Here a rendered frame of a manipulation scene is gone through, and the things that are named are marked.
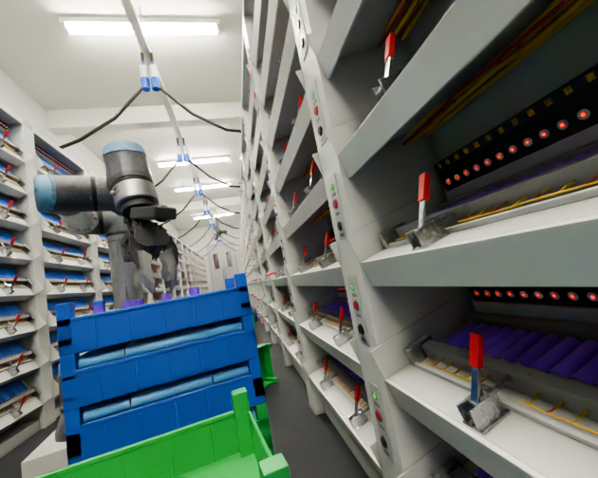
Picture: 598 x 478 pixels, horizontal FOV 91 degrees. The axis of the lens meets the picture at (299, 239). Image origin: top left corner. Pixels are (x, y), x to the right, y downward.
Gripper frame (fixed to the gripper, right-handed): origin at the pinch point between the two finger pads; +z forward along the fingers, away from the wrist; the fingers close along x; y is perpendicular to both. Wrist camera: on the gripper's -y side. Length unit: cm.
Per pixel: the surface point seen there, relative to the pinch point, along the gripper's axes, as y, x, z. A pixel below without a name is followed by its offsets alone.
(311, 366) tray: 27, -61, 33
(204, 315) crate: -10.0, -0.9, 10.1
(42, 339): 153, -4, -29
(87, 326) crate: -2.1, 14.3, 5.8
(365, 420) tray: -9, -35, 44
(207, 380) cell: -6.0, -0.3, 20.6
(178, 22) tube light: 71, -105, -256
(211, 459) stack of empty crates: -16.2, 7.7, 29.1
